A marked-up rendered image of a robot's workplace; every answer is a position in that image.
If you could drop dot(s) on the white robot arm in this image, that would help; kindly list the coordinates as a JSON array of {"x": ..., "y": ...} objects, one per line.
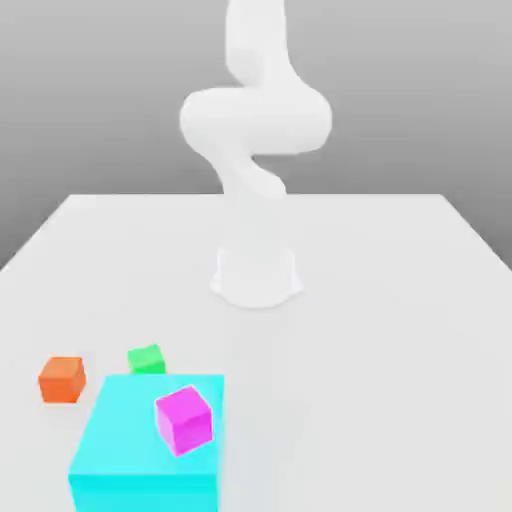
[{"x": 256, "y": 120}]

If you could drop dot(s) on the small green cube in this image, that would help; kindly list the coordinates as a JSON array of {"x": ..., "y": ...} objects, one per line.
[{"x": 146, "y": 359}]

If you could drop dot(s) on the small magenta cube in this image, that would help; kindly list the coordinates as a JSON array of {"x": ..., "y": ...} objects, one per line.
[{"x": 184, "y": 420}]

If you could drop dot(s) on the small orange cube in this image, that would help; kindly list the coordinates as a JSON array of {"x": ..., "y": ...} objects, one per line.
[{"x": 60, "y": 380}]

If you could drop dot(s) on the large cyan box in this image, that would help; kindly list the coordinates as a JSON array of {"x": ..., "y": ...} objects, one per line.
[{"x": 120, "y": 460}]

